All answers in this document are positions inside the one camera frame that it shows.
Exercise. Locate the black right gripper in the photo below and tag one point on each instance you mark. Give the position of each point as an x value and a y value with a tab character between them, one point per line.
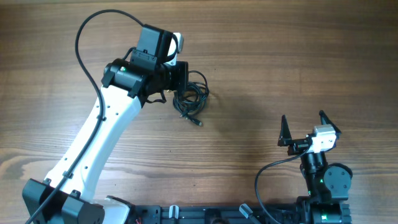
297	145

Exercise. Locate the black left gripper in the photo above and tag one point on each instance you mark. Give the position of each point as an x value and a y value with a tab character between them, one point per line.
180	83

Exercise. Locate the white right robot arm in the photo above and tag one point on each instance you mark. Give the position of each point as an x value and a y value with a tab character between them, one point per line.
327	184

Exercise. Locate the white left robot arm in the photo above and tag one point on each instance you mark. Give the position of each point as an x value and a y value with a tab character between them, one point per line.
66	194

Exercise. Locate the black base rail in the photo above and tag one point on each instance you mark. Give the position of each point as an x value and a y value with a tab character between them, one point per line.
281	213

